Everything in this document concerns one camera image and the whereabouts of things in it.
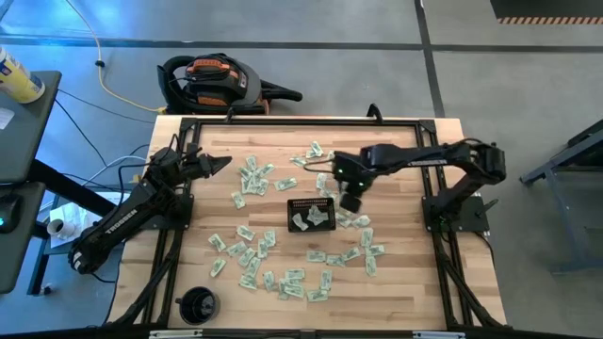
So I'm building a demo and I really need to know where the black mat with hazard stripe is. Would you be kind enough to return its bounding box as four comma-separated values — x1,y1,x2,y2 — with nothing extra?
489,0,603,25

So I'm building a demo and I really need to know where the yellow power cable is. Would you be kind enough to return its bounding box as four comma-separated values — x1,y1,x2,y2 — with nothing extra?
63,0,167,115

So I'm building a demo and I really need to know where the black orange shop vacuum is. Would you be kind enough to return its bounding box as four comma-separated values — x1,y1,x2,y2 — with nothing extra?
156,52,303,117

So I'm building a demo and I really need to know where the white frame bracket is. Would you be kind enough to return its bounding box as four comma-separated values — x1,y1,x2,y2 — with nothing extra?
148,329,204,339

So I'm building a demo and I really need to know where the white printed paper sheet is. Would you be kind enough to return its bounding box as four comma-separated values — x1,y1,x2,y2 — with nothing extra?
93,190,138,208

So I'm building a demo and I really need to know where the black slotted plastic basket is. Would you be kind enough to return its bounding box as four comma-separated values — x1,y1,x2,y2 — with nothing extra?
286,197,337,234

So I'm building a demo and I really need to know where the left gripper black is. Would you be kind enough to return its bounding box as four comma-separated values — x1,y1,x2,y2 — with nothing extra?
182,150,234,180

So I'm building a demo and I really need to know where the black computer mouse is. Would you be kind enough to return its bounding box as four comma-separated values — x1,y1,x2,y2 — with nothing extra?
0,193,23,235

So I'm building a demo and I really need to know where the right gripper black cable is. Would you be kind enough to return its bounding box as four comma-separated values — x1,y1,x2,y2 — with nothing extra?
303,157,338,173

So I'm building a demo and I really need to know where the grey desk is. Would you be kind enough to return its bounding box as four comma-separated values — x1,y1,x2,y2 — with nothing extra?
0,70,63,296

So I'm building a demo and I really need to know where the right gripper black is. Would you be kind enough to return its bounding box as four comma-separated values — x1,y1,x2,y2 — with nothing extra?
337,174,373,214

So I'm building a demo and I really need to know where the black cup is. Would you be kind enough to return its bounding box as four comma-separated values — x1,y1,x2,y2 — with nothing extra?
174,285,221,326

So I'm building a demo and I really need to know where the grey metal cart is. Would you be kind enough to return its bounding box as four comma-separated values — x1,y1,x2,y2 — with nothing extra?
519,117,603,277

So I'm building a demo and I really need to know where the black desk support beam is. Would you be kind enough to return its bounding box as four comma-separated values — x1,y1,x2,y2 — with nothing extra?
27,158,119,218

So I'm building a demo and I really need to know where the thin black floor cable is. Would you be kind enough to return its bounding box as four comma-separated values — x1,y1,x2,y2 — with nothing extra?
56,88,157,125
53,97,109,168

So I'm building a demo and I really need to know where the yellow wipes canister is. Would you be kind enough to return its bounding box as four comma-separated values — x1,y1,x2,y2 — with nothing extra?
0,45,47,105

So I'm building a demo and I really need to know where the dark grey side table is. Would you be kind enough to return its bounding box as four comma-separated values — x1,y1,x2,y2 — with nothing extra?
26,183,123,298

